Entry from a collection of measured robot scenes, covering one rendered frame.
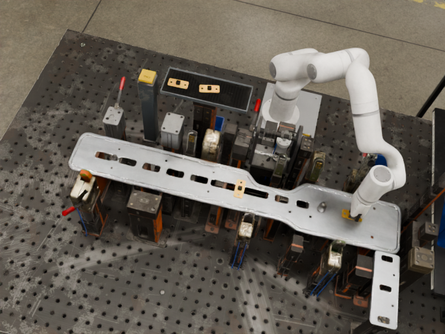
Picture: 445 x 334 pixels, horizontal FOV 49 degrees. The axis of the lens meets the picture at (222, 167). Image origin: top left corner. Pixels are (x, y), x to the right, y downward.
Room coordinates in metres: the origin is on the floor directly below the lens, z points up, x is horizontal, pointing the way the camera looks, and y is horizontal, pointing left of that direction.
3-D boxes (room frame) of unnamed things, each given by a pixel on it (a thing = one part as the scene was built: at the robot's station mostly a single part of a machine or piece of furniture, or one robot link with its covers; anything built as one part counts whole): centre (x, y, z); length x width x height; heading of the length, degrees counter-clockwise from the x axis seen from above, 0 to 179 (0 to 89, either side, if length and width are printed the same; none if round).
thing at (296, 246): (0.77, -0.34, 0.84); 0.11 x 0.08 x 0.29; 175
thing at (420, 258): (0.77, -0.81, 0.88); 0.08 x 0.08 x 0.36; 85
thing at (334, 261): (0.72, -0.47, 0.87); 0.12 x 0.09 x 0.35; 175
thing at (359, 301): (0.71, -0.68, 0.84); 0.11 x 0.06 x 0.29; 175
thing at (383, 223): (0.96, -0.06, 1.00); 1.38 x 0.22 x 0.02; 85
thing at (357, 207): (0.92, -0.55, 1.14); 0.10 x 0.07 x 0.11; 175
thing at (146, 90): (1.34, 0.37, 0.92); 0.08 x 0.08 x 0.44; 85
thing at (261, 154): (1.16, -0.20, 0.94); 0.18 x 0.13 x 0.49; 85
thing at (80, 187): (0.83, 0.52, 0.88); 0.15 x 0.11 x 0.36; 175
